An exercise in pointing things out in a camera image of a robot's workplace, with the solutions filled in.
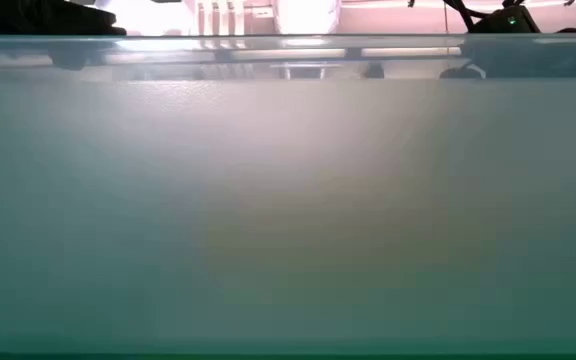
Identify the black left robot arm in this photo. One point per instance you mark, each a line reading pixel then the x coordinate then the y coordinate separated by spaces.
pixel 43 17

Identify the translucent teal plastic bin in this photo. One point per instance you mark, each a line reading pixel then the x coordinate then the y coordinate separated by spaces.
pixel 288 200

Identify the thin vertical pole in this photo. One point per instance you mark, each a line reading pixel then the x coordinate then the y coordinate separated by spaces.
pixel 445 17

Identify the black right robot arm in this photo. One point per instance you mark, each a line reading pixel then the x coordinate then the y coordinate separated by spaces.
pixel 498 25

